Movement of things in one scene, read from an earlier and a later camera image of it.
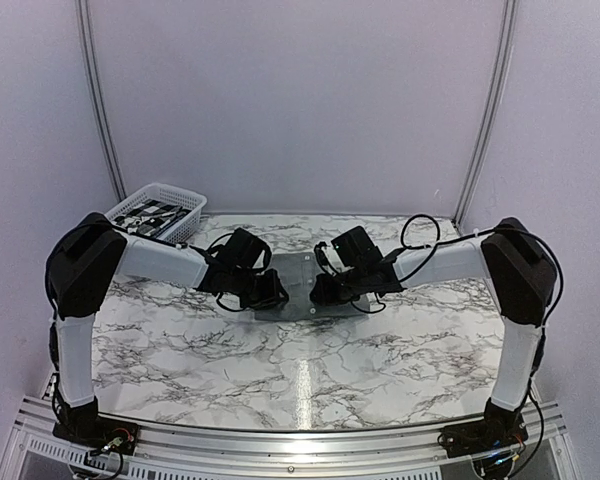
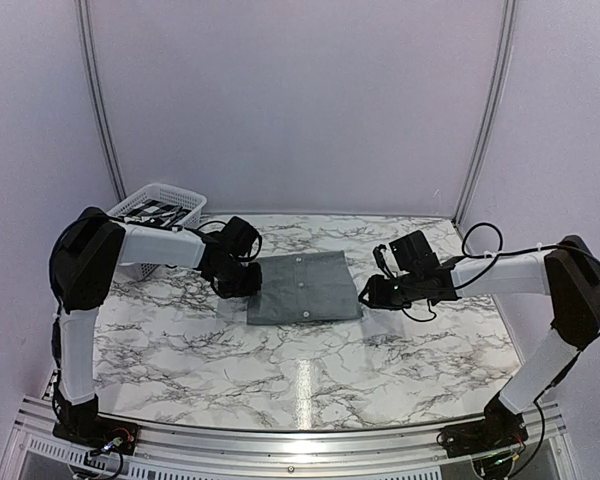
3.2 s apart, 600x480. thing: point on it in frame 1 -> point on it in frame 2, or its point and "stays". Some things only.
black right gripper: (326, 297) -> (377, 297)
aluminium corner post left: (97, 96) stays
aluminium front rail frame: (185, 454) stays
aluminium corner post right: (493, 114) stays
